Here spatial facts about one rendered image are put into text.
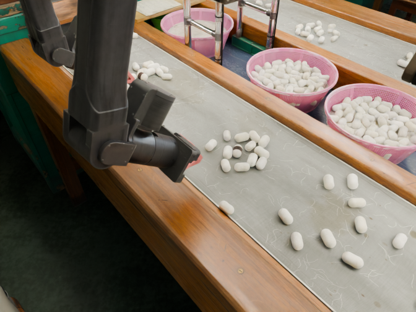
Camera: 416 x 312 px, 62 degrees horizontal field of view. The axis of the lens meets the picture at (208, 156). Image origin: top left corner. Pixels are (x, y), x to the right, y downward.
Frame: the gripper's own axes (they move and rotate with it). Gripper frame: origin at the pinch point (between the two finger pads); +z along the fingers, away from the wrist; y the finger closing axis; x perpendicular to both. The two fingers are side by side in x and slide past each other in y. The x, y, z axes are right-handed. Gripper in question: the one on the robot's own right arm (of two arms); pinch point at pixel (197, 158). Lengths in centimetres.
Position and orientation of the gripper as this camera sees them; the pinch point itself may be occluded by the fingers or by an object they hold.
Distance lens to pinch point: 68.1
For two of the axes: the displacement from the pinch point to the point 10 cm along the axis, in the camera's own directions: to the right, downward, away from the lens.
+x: -4.9, 8.4, 2.1
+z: 5.8, 1.3, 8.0
